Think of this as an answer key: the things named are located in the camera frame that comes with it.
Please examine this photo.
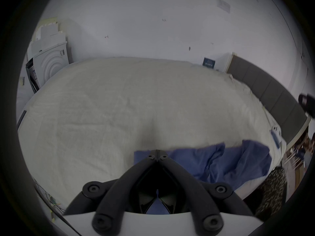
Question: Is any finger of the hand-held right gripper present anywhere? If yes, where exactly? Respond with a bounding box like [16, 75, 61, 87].
[298, 94, 315, 118]

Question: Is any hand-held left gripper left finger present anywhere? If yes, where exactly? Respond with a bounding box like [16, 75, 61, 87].
[63, 149, 158, 232]

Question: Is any small blue box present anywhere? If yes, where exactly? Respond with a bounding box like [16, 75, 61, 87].
[202, 57, 216, 69]

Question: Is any dark blue shirt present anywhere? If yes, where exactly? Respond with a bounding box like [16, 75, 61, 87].
[134, 140, 272, 214]

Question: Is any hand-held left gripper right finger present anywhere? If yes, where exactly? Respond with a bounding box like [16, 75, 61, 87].
[157, 149, 254, 232]

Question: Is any person's body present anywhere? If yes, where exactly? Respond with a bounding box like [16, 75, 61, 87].
[255, 165, 288, 222]

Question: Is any white washing machine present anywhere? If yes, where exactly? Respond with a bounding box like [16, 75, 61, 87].
[26, 17, 72, 94]

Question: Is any grey padded headboard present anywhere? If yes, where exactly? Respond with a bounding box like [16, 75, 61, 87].
[226, 54, 309, 144]

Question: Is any bundle of thin cables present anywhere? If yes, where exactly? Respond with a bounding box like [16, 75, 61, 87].
[34, 180, 65, 219]

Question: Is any bed with beige sheet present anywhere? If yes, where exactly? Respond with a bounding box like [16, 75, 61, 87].
[17, 56, 287, 216]

